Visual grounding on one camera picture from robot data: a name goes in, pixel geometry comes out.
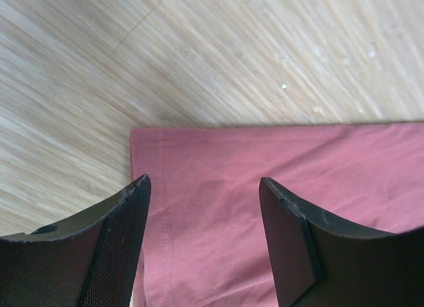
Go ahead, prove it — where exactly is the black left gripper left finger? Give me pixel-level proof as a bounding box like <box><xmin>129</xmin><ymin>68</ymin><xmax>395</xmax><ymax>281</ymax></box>
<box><xmin>1</xmin><ymin>174</ymin><xmax>151</xmax><ymax>306</ymax></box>

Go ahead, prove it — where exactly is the salmon red tank top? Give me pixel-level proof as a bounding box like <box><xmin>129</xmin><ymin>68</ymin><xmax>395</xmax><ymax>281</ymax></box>
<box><xmin>131</xmin><ymin>123</ymin><xmax>423</xmax><ymax>306</ymax></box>

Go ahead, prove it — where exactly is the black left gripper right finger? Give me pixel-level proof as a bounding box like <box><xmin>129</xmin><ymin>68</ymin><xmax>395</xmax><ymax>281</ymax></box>
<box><xmin>259</xmin><ymin>178</ymin><xmax>423</xmax><ymax>306</ymax></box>

